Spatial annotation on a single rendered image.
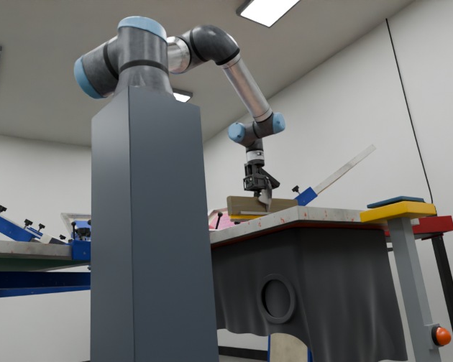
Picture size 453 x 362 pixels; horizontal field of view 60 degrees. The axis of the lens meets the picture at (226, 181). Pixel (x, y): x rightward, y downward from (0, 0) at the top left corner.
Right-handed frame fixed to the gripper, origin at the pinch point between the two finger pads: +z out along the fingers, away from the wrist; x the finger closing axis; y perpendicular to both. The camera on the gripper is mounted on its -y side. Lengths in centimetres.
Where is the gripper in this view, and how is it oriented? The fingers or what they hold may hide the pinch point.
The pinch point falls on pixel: (264, 210)
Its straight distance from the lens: 159.6
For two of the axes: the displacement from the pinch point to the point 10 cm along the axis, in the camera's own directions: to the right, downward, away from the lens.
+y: -8.2, -0.9, -5.6
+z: 0.8, 9.6, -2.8
